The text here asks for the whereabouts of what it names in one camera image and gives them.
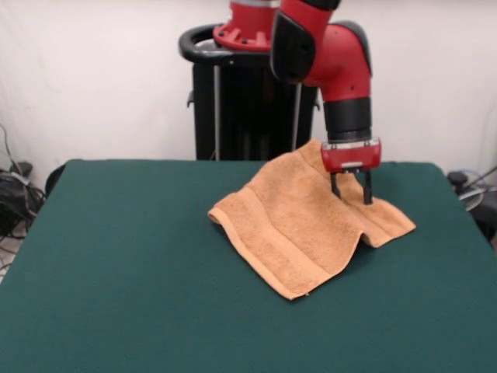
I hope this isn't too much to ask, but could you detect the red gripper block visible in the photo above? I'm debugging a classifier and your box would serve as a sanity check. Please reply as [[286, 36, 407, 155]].
[[320, 135, 384, 206]]

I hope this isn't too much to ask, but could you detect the orange terry towel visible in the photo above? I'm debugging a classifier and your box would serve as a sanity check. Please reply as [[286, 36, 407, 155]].
[[207, 138, 417, 302]]

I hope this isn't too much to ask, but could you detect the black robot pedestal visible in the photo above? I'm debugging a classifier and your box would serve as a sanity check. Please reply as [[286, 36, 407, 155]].
[[178, 23, 323, 162]]

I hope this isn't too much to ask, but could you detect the dark green tablecloth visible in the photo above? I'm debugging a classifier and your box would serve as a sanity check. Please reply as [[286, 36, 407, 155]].
[[0, 158, 497, 373]]

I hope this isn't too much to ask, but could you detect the black cable tangle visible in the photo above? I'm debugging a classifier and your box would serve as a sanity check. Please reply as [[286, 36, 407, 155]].
[[446, 166, 497, 242], [0, 124, 47, 273]]

